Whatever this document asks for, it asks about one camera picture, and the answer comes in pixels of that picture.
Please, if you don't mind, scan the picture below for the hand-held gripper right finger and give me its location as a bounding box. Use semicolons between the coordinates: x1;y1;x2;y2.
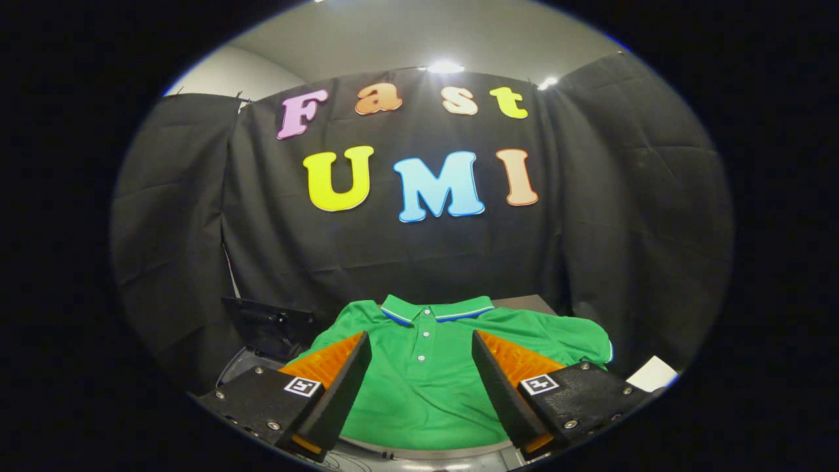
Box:
471;330;657;462

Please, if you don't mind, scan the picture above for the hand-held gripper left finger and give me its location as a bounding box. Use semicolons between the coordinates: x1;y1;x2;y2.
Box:
197;332;373;464

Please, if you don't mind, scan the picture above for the green polo shirt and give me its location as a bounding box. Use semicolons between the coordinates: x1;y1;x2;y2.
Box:
288;295;614;452

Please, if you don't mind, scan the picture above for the black backdrop cloth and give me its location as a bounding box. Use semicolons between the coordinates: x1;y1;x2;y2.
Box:
110;52;735;394

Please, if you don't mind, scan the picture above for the white paper sheet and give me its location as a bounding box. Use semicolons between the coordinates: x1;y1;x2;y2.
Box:
626;355;680;393

